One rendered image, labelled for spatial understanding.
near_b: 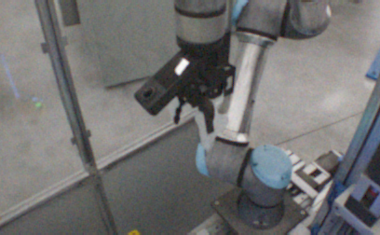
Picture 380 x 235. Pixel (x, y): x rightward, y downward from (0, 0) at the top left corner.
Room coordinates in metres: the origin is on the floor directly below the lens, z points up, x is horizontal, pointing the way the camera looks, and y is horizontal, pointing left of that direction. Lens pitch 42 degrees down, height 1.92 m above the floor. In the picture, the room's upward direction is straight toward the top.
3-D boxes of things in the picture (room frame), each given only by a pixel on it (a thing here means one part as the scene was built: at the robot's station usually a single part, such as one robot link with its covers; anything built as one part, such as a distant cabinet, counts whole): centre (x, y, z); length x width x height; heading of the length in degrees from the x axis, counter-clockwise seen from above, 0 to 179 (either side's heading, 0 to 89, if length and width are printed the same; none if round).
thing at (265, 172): (0.57, -0.21, 1.20); 0.13 x 0.12 x 0.14; 64
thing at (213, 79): (0.46, -0.02, 1.62); 0.09 x 0.08 x 0.12; 130
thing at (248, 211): (0.57, -0.22, 1.09); 0.15 x 0.15 x 0.10
